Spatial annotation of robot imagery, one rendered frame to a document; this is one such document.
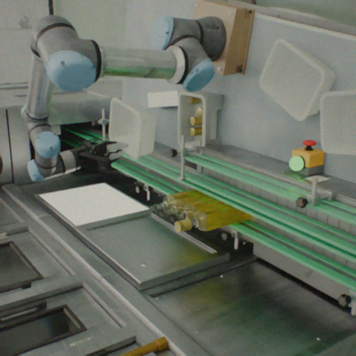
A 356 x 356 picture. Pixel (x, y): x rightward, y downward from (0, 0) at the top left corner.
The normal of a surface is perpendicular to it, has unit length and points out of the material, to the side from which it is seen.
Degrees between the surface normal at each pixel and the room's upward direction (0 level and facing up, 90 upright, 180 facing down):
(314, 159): 90
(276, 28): 0
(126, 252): 90
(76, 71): 81
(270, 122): 0
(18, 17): 90
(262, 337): 90
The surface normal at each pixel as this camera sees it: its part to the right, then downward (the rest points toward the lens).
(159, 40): -0.85, 0.00
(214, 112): 0.57, 0.26
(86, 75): 0.31, 0.80
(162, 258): 0.01, -0.95
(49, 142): 0.25, -0.55
